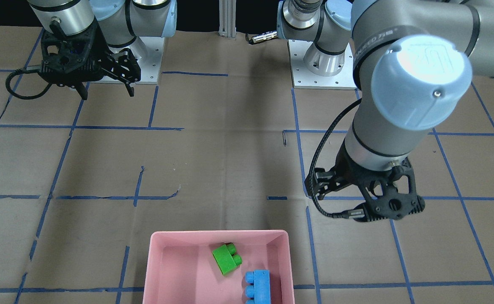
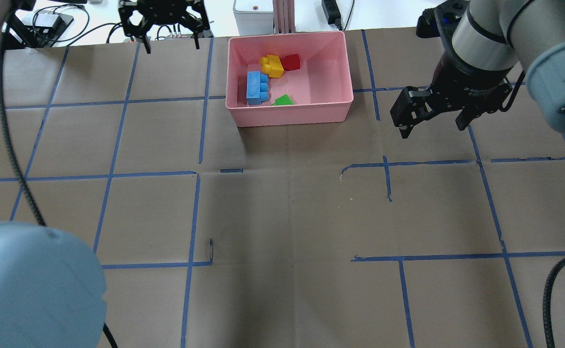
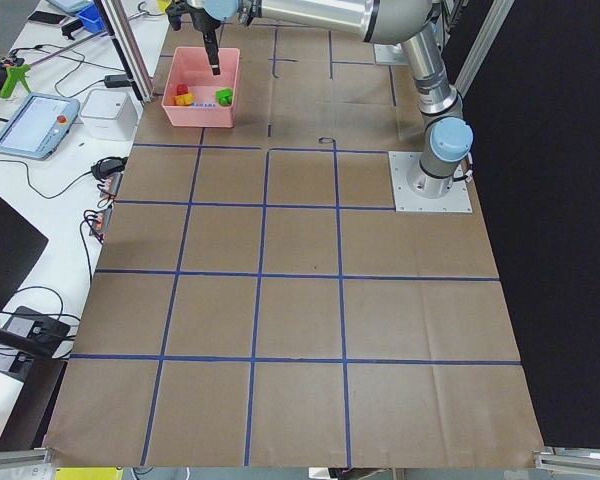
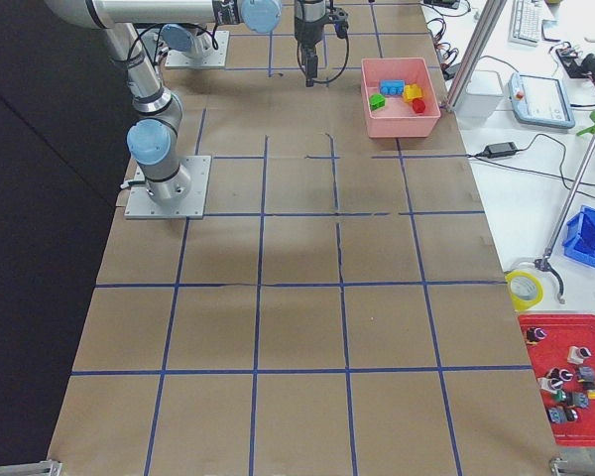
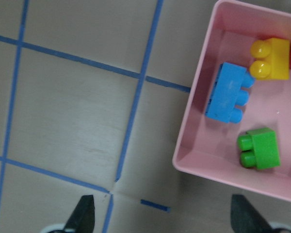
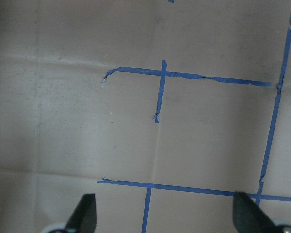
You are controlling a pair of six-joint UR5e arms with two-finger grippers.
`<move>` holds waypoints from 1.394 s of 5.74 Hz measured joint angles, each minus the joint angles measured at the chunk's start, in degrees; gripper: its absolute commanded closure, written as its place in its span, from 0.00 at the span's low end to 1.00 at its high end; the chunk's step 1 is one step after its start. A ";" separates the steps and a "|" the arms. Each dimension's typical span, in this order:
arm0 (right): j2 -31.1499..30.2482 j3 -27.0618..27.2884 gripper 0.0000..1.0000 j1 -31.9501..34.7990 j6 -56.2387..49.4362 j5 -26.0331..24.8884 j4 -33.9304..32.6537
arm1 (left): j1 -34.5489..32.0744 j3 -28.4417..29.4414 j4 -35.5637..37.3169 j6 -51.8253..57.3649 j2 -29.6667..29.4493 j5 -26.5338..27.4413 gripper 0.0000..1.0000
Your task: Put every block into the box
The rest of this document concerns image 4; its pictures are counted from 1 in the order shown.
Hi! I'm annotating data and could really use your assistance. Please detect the yellow toy block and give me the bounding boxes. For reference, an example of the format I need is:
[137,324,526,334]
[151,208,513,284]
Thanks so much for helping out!
[402,83,423,103]

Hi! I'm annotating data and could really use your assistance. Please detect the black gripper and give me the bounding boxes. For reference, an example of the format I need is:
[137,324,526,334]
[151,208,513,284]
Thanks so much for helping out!
[294,0,326,87]

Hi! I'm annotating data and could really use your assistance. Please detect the white keyboard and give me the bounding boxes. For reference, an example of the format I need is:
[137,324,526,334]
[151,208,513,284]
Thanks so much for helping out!
[508,0,543,47]

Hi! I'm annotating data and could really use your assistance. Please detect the white square device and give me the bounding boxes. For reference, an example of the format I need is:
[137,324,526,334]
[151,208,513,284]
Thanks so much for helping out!
[456,69,504,118]

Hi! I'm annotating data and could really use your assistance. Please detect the pink plastic box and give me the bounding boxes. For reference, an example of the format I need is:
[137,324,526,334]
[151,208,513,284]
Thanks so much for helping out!
[361,58,441,139]

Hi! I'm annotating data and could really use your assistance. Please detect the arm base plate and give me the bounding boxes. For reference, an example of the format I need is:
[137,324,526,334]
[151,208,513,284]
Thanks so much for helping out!
[124,156,212,219]
[162,24,229,69]

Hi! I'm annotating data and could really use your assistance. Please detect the blue toy block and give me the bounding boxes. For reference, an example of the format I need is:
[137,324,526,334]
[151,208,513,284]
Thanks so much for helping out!
[379,79,406,96]

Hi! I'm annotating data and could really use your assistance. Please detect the long metal grabber tool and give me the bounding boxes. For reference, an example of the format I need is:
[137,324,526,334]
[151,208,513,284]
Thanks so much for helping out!
[534,125,595,304]

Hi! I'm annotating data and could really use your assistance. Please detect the yellow tape roll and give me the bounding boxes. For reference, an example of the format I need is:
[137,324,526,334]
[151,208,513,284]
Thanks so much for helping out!
[505,270,543,311]

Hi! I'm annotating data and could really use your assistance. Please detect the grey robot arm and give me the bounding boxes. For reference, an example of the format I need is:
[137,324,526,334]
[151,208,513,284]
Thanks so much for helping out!
[161,24,219,59]
[47,1,283,218]

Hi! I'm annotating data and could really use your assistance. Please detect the blue plastic bin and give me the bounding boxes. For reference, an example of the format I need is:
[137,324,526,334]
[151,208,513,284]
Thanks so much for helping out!
[562,205,595,269]

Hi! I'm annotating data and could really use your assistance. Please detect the green toy block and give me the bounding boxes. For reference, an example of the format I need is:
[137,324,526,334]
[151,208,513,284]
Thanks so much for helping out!
[368,93,386,111]

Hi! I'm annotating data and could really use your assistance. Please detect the aluminium frame post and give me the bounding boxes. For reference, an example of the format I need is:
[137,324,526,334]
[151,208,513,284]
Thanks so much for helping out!
[443,0,506,112]

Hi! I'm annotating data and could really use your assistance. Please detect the red toy block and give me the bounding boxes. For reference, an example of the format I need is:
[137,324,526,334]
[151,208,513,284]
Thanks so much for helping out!
[412,98,425,114]

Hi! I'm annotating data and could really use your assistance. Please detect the black power adapter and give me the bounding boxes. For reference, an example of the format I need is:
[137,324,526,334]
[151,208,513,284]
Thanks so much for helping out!
[482,142,519,159]

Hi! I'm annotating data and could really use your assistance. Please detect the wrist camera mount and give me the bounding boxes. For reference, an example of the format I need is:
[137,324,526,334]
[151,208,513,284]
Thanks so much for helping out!
[328,6,349,40]

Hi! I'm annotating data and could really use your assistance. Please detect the teach pendant tablet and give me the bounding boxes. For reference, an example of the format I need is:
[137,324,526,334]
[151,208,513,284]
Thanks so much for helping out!
[508,72,575,129]

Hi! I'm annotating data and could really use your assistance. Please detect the red parts tray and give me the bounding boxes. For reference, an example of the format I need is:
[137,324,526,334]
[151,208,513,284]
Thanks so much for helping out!
[519,313,595,446]

